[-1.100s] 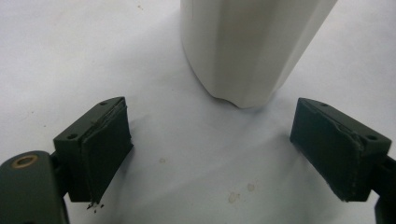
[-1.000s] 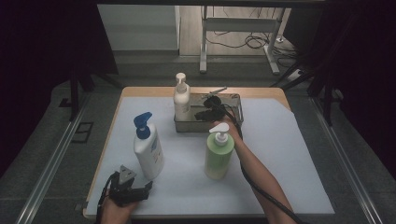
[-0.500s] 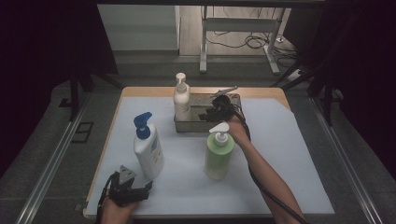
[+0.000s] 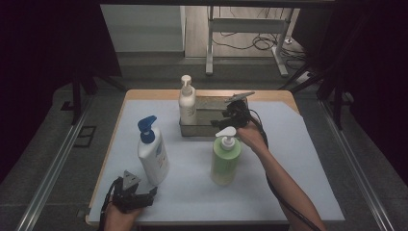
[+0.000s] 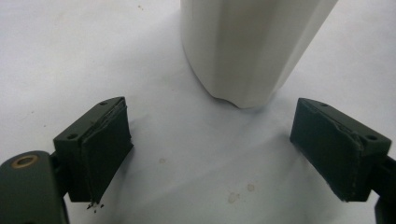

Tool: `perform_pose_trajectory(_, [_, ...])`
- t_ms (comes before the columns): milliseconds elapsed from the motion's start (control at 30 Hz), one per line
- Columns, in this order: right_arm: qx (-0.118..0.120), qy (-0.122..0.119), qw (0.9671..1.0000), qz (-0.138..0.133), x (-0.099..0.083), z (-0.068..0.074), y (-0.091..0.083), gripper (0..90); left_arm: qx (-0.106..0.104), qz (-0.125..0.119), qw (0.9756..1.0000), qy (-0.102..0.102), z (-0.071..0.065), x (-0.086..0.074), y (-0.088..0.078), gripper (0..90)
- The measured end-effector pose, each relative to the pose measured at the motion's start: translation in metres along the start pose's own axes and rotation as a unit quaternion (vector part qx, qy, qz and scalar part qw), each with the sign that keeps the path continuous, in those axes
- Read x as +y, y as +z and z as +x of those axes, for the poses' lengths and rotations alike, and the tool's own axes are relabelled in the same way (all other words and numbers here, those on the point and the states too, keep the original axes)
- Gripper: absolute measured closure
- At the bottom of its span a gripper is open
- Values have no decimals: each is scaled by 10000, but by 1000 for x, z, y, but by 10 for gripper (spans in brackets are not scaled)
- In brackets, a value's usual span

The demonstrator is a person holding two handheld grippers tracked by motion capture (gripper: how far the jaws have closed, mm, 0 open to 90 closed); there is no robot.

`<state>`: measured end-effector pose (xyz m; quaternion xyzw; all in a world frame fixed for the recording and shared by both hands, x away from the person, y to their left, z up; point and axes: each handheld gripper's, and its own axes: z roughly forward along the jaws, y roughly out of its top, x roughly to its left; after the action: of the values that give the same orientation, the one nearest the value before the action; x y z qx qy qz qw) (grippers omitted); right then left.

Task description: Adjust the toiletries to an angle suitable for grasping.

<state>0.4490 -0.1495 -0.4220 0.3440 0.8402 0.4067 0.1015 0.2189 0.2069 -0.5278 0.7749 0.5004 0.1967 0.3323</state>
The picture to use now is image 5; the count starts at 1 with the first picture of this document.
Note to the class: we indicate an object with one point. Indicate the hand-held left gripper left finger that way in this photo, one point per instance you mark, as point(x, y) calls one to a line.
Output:
point(99, 155)

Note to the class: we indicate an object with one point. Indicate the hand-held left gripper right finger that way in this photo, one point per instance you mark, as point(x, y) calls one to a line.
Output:
point(336, 149)

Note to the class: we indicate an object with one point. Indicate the white bottle with blue pump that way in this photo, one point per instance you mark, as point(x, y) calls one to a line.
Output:
point(246, 53)

